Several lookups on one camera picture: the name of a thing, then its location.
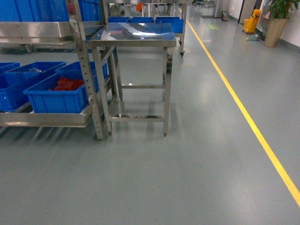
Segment red parts in bin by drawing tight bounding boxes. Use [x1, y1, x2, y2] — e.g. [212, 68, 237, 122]
[49, 77, 84, 91]

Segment small stainless steel table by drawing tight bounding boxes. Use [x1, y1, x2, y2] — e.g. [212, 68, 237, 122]
[88, 22, 177, 136]

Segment blue bin lower right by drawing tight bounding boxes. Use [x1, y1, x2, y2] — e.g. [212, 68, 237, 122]
[23, 61, 110, 114]

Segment blue bin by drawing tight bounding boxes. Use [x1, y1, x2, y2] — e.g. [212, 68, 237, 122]
[0, 62, 20, 74]
[23, 61, 110, 114]
[0, 61, 67, 112]

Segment stainless steel flow rack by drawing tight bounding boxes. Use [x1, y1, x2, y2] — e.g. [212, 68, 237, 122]
[0, 0, 107, 140]

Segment yellow mop bucket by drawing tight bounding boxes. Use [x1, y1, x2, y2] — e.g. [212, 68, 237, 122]
[243, 9, 261, 33]

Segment blue bin lower middle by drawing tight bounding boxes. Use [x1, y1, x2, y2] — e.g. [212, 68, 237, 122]
[0, 61, 67, 112]

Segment blue bin lower left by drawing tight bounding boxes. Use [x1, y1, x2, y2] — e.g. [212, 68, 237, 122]
[0, 62, 20, 74]

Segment potted plant beige pot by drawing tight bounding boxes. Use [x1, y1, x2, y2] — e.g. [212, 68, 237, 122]
[264, 0, 299, 48]

